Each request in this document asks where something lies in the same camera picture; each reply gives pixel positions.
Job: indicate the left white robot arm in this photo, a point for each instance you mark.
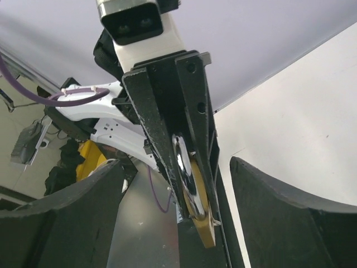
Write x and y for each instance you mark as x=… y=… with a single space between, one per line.
x=104 y=122

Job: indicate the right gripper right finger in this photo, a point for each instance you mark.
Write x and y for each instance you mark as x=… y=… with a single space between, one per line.
x=284 y=226

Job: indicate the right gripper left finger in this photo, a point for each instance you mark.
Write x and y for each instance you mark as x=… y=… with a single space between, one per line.
x=70 y=228

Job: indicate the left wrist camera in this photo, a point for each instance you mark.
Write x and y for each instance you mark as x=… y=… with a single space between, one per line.
x=141 y=30

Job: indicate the left aluminium frame post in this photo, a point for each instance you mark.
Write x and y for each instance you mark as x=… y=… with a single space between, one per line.
x=17 y=65

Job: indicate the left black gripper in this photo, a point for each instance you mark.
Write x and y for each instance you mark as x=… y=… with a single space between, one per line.
x=167 y=86

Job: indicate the large brass padlock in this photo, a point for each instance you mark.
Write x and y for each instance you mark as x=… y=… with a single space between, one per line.
x=194 y=191

